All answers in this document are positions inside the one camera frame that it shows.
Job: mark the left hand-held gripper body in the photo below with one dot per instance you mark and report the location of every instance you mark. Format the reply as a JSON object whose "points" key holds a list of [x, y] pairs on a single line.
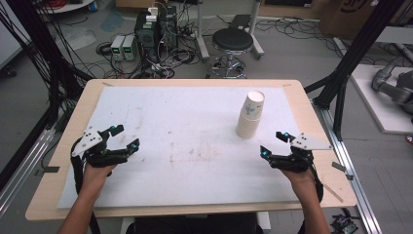
{"points": [[92, 152]]}

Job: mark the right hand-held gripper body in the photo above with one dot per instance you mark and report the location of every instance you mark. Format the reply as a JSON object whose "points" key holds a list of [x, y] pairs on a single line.
{"points": [[297, 161]]}

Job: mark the stack of white paper cups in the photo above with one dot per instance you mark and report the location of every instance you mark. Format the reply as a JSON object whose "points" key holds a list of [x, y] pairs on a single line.
{"points": [[250, 117]]}

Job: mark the person's right hand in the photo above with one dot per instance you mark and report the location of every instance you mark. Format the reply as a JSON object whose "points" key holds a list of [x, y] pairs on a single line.
{"points": [[303, 182]]}

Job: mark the person's left hand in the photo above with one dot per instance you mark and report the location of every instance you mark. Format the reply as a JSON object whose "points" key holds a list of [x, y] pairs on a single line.
{"points": [[95, 178]]}

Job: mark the thin wooden stick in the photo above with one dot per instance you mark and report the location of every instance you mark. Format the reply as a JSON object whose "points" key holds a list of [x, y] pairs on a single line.
{"points": [[333, 193]]}

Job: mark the white foam mat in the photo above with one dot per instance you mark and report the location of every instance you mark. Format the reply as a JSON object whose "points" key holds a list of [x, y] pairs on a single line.
{"points": [[181, 136]]}

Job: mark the small black floor device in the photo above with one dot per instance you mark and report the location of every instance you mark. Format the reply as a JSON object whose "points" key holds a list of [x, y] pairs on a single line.
{"points": [[345, 223]]}

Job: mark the grey power supply box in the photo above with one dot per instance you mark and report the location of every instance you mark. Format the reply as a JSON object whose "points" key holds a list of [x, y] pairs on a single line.
{"points": [[117, 48], [129, 47]]}

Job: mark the white board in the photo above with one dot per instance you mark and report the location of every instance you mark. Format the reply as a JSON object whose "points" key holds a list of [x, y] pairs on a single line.
{"points": [[373, 107]]}

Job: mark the black computer tower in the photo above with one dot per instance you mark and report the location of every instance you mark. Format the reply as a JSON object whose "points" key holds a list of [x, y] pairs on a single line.
{"points": [[168, 29], [146, 37]]}

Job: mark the person's dark clothing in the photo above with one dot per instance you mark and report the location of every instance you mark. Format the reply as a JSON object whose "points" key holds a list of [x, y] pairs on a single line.
{"points": [[195, 225]]}

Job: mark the white metal stand leg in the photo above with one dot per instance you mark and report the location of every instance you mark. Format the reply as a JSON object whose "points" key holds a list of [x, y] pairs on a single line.
{"points": [[202, 35], [256, 35]]}

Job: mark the black round stool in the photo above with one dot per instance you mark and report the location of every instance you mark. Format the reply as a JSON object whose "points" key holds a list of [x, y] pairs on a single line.
{"points": [[232, 40]]}

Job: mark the white power adapter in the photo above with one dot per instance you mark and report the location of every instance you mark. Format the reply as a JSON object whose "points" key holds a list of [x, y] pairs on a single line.
{"points": [[152, 13]]}

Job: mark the blue tape roll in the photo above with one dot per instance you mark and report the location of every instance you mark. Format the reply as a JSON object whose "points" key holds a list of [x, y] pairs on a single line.
{"points": [[93, 6]]}

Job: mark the cardboard box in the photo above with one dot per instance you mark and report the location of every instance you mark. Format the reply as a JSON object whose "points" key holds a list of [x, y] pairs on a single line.
{"points": [[350, 16]]}

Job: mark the aluminium rail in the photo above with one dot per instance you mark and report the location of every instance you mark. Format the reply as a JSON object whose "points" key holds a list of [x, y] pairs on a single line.
{"points": [[354, 182], [22, 175]]}

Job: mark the black metal frame stand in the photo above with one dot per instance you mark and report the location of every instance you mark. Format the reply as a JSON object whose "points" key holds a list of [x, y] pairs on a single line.
{"points": [[352, 55], [42, 48]]}

